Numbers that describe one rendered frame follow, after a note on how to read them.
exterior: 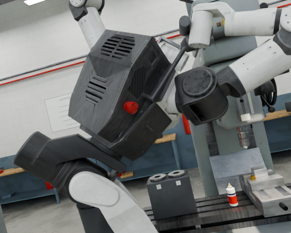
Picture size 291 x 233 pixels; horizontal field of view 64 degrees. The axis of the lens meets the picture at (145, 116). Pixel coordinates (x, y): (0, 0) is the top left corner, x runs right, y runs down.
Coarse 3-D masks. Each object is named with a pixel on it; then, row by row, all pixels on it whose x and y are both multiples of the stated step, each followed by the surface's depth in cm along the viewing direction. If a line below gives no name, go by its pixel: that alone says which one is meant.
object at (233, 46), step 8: (216, 40) 105; (224, 40) 105; (232, 40) 104; (240, 40) 104; (248, 40) 103; (208, 48) 106; (216, 48) 105; (224, 48) 105; (232, 48) 104; (240, 48) 104; (248, 48) 103; (200, 56) 115; (208, 56) 106; (216, 56) 106; (224, 56) 105; (232, 56) 105; (240, 56) 108; (200, 64) 121; (208, 64) 110
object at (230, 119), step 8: (216, 64) 110; (224, 64) 109; (216, 72) 109; (248, 96) 108; (256, 96) 107; (232, 104) 109; (248, 104) 108; (256, 104) 107; (232, 112) 109; (256, 112) 108; (216, 120) 126; (224, 120) 110; (232, 120) 109; (248, 120) 108; (256, 120) 108; (224, 128) 112
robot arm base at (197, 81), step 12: (192, 72) 60; (204, 72) 58; (180, 84) 61; (192, 84) 59; (204, 84) 57; (216, 84) 56; (180, 96) 60; (192, 96) 58; (204, 96) 57; (180, 108) 60; (192, 108) 63; (192, 120) 67; (204, 120) 68
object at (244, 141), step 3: (240, 135) 116; (243, 135) 115; (246, 135) 115; (240, 138) 116; (243, 138) 115; (246, 138) 115; (240, 141) 117; (243, 141) 115; (246, 141) 115; (240, 144) 117; (243, 144) 116; (246, 144) 115; (249, 144) 116
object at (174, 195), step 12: (156, 180) 119; (168, 180) 117; (180, 180) 117; (156, 192) 118; (168, 192) 117; (180, 192) 117; (192, 192) 116; (156, 204) 118; (168, 204) 118; (180, 204) 117; (192, 204) 117; (156, 216) 118; (168, 216) 118
